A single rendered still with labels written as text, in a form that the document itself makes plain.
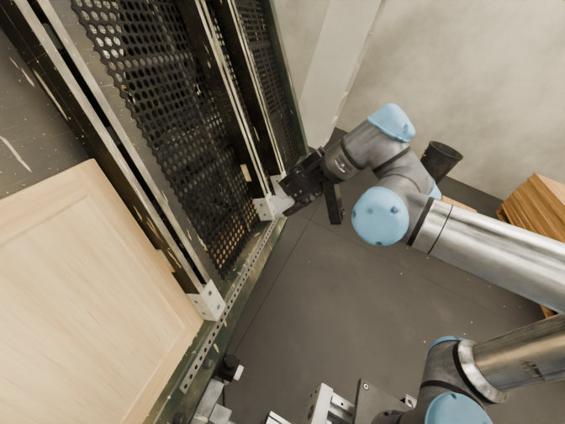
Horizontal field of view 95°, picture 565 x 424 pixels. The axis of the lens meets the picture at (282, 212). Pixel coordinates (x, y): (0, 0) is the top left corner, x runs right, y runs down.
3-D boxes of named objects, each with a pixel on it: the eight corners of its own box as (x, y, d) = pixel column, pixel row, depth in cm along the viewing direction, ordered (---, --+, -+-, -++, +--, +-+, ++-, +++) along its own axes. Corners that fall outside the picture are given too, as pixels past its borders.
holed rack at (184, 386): (183, 394, 70) (185, 394, 70) (178, 388, 69) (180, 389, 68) (310, 156, 199) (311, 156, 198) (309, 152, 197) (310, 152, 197)
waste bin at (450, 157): (436, 198, 411) (466, 162, 370) (404, 182, 418) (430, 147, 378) (435, 183, 452) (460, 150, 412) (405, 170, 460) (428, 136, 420)
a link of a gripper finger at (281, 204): (262, 202, 67) (286, 183, 61) (278, 219, 68) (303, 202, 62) (257, 208, 64) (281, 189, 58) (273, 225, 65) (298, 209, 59)
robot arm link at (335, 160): (366, 161, 55) (360, 177, 48) (348, 173, 58) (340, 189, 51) (344, 134, 54) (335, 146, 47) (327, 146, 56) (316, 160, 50)
